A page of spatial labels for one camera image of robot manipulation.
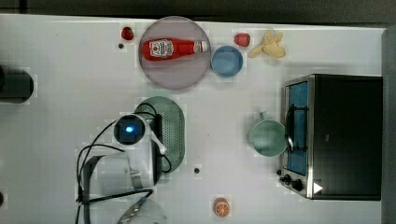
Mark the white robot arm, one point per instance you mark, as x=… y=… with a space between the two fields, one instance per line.
x=135 y=167

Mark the grey round plate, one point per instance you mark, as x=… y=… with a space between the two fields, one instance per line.
x=182 y=72

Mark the blue plastic bowl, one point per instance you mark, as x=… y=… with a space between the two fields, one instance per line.
x=227 y=61

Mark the mint green plastic mug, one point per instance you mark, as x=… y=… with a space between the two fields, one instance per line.
x=267 y=136

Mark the red ketchup bottle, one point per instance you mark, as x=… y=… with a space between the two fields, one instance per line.
x=164 y=49

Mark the red strawberry toy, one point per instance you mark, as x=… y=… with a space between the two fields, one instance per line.
x=242 y=40

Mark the yellow peeled banana toy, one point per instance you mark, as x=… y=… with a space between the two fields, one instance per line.
x=269 y=46

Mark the red tomato toy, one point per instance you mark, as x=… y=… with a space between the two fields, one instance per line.
x=127 y=33

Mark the silver toaster oven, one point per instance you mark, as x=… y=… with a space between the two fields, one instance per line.
x=334 y=129

